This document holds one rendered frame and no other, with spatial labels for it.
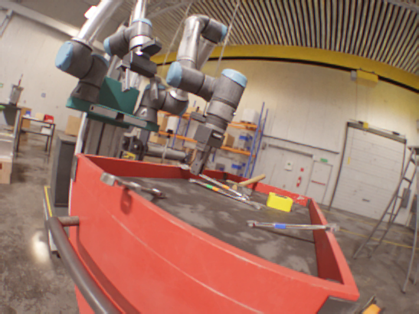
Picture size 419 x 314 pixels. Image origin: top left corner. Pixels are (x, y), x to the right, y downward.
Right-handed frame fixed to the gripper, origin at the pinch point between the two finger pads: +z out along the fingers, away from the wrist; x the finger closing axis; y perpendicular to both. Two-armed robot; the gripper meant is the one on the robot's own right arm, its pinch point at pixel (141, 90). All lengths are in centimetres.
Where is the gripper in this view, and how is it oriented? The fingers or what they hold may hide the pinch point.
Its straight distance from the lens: 64.5
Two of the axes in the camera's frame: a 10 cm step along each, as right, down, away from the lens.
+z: 1.5, 9.9, -0.6
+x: -4.5, 0.2, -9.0
